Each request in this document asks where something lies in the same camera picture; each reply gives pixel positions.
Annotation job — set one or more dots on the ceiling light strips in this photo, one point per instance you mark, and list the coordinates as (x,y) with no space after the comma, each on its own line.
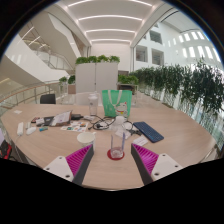
(110,30)

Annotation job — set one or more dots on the low shelf with plants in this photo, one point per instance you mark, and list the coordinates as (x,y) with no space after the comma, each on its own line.
(128,81)

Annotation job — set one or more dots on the row of green hedge plants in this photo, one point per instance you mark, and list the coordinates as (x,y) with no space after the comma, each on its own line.
(186,86)

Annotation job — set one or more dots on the white cabinet with plants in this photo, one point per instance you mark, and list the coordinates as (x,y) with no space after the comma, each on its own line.
(96,76)

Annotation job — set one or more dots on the black power adapter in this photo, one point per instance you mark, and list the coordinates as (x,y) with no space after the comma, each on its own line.
(76,116)

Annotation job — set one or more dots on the white staircase glass railing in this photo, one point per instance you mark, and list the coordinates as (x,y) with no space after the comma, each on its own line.
(50,60)

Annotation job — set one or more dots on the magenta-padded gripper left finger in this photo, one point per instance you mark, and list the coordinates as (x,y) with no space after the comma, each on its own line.
(61,166)

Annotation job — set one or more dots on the dark blue keyboard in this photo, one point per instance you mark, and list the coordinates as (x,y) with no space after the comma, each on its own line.
(148,131)

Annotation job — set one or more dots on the black office chair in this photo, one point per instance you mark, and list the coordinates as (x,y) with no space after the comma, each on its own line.
(48,99)

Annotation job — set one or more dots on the red and black chair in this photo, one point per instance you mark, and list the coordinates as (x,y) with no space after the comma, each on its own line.
(5,150)

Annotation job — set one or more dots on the open paper booklet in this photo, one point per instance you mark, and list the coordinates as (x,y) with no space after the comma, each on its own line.
(61,118)

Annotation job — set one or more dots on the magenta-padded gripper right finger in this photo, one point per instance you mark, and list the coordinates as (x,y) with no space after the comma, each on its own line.
(163,165)

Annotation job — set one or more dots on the clear plastic water bottle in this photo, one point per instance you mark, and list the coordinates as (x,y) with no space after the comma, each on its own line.
(117,143)

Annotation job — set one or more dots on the green tote bag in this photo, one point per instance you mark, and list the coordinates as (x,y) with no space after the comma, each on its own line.
(115,103)

